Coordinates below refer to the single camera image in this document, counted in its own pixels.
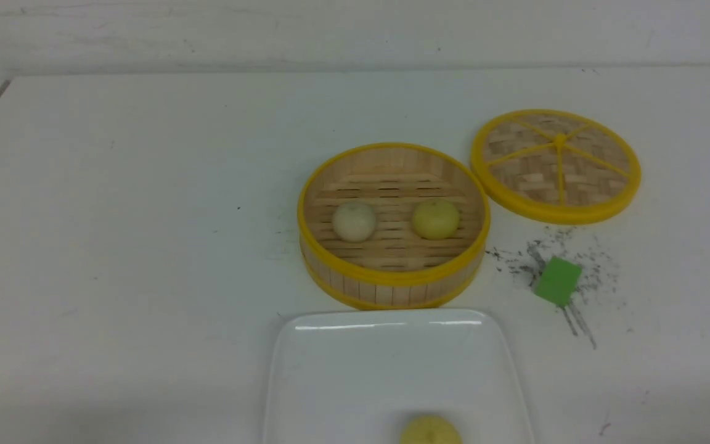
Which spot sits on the white steamed bun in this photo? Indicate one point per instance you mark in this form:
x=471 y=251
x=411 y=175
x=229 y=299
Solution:
x=354 y=221

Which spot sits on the yellow steamed bun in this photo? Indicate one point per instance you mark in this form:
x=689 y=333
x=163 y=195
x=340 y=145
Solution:
x=430 y=429
x=435 y=219

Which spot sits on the white rectangular plate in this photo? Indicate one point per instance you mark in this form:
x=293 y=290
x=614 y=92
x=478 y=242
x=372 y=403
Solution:
x=363 y=376

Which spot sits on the yellow steamed bun on plate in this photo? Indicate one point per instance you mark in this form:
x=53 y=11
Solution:
x=430 y=429

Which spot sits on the round bamboo steamer basket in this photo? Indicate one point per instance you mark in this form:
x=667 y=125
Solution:
x=394 y=268

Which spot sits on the bamboo steamer lid yellow rim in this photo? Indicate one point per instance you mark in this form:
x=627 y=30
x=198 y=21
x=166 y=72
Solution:
x=555 y=167

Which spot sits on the green square block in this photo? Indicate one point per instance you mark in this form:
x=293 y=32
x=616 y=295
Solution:
x=558 y=281

